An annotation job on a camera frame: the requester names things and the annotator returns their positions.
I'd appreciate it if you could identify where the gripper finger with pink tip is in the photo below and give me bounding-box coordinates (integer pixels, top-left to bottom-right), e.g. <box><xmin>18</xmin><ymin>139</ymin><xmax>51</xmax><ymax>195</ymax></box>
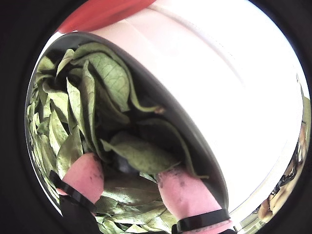
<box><xmin>156</xmin><ymin>170</ymin><xmax>234</xmax><ymax>234</ymax></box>
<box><xmin>48</xmin><ymin>152</ymin><xmax>105</xmax><ymax>234</ymax></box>

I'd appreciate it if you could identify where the dark blueberry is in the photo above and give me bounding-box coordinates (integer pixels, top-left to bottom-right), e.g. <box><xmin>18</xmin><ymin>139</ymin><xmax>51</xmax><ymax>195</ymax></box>
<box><xmin>113</xmin><ymin>155</ymin><xmax>139</xmax><ymax>174</ymax></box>

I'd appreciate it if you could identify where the dark grey shallow bowl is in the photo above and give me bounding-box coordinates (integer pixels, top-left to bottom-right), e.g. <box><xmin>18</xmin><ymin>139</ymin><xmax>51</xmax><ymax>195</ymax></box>
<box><xmin>25</xmin><ymin>31</ymin><xmax>230</xmax><ymax>220</ymax></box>

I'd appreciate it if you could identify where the pile of green dried leaves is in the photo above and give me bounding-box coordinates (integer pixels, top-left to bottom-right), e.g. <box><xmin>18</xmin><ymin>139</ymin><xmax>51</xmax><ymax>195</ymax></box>
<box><xmin>26</xmin><ymin>42</ymin><xmax>210</xmax><ymax>234</ymax></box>

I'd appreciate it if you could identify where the red collapsible silicone cup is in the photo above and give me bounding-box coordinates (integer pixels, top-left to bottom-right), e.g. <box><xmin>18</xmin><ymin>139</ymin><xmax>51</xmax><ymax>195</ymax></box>
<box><xmin>58</xmin><ymin>0</ymin><xmax>156</xmax><ymax>34</ymax></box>

